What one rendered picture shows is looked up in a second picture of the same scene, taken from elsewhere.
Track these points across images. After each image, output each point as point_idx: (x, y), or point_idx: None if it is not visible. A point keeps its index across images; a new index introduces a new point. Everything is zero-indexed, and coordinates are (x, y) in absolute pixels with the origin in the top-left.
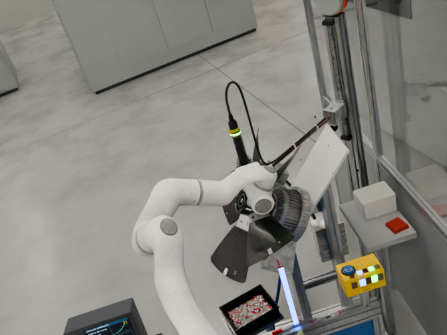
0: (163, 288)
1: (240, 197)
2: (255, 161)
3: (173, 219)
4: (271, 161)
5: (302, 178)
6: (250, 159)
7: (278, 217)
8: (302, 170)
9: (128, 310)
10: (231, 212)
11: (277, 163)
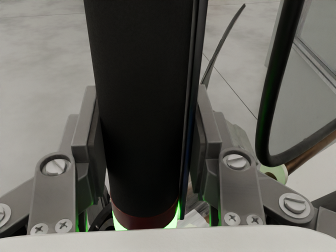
0: None
1: (106, 228)
2: (286, 198)
3: None
4: (286, 153)
5: (307, 198)
6: (221, 145)
7: None
8: (307, 172)
9: None
10: (94, 206)
11: (301, 165)
